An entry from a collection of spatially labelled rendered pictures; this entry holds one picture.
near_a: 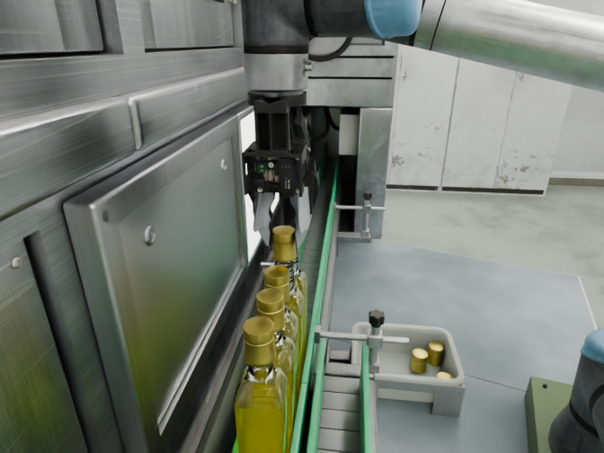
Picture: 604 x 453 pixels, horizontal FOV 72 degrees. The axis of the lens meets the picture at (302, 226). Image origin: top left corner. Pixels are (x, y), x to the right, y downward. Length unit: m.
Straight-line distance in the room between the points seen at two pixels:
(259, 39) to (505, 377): 0.89
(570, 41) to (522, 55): 0.05
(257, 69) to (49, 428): 0.40
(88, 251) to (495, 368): 0.93
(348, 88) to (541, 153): 3.43
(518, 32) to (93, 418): 0.61
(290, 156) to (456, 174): 4.07
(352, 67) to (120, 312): 1.17
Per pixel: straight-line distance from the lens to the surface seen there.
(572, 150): 5.33
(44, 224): 0.39
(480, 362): 1.11
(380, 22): 0.46
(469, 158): 4.49
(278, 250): 0.59
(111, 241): 0.41
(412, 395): 0.92
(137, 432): 0.54
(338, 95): 1.46
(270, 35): 0.48
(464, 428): 0.96
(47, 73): 0.40
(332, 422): 0.74
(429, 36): 0.58
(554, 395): 1.00
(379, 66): 1.45
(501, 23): 0.57
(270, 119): 0.48
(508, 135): 4.53
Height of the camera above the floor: 1.44
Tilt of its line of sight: 24 degrees down
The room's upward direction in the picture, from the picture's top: straight up
